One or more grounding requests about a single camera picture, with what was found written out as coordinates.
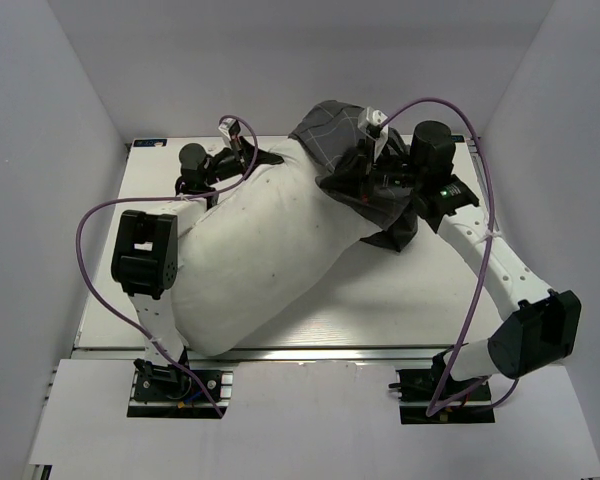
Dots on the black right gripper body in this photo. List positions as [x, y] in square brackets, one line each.
[382, 172]

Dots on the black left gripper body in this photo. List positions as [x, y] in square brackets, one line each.
[228, 164]

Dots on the dark grey checked pillowcase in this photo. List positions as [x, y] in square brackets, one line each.
[329, 133]

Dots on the white pillow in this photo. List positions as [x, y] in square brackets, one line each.
[258, 250]

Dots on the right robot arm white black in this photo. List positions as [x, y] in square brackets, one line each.
[539, 324]

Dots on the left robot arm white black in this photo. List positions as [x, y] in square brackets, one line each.
[145, 260]

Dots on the blue label sticker left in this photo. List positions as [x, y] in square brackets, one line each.
[149, 143]

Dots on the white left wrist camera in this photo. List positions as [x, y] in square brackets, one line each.
[229, 128]

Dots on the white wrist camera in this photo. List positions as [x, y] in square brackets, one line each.
[376, 133]
[229, 128]

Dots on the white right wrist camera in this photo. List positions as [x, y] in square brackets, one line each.
[376, 133]

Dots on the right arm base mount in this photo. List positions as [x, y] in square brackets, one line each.
[415, 388]

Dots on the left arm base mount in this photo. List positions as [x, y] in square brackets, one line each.
[166, 392]

